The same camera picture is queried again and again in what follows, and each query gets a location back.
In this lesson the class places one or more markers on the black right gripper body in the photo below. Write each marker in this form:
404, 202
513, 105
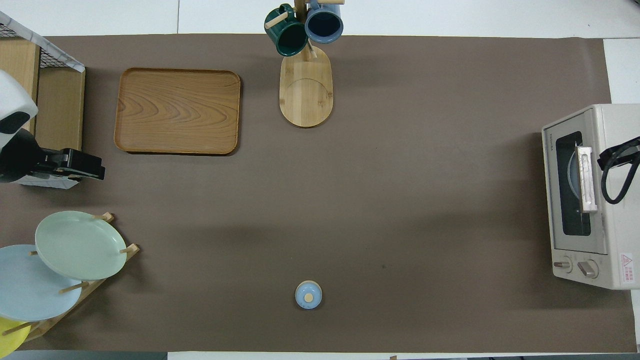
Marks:
622, 152

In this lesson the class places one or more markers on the blue mug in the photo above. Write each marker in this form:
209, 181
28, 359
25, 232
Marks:
324, 25

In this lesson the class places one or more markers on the wooden mug tree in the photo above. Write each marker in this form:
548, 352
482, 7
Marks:
306, 90

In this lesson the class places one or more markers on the wooden stepped shelf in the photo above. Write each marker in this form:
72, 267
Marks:
60, 110

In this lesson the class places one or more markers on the yellow racked plate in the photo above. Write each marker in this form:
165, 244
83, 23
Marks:
10, 335

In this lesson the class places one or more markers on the light blue plate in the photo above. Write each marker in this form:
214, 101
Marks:
572, 175

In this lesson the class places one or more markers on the pale green racked plate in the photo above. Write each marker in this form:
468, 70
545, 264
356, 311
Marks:
75, 245

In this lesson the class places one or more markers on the brown table mat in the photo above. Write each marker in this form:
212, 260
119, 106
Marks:
350, 200

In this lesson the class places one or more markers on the wooden plate rack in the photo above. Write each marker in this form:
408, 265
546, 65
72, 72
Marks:
100, 285

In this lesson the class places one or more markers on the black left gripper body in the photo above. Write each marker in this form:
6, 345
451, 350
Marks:
60, 162

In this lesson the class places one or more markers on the pale blue racked plate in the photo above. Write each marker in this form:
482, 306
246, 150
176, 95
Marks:
30, 285

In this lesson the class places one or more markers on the dark green mug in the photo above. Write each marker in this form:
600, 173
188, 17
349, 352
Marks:
287, 35

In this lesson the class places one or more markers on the wooden serving tray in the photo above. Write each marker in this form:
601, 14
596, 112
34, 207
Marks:
175, 110

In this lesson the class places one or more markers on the beige toaster oven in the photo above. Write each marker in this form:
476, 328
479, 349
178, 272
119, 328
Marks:
617, 240

